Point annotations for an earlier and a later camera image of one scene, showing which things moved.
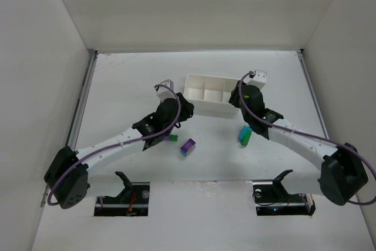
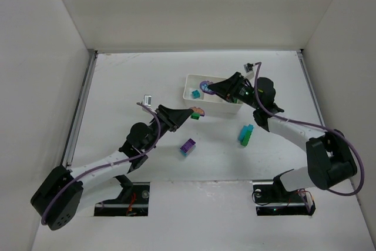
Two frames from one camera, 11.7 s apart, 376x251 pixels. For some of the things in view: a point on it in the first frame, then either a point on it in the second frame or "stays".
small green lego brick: x=246 y=137 stays
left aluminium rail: x=81 y=98 stays
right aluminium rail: x=300 y=54 stays
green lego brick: x=173 y=138 to x=195 y=115
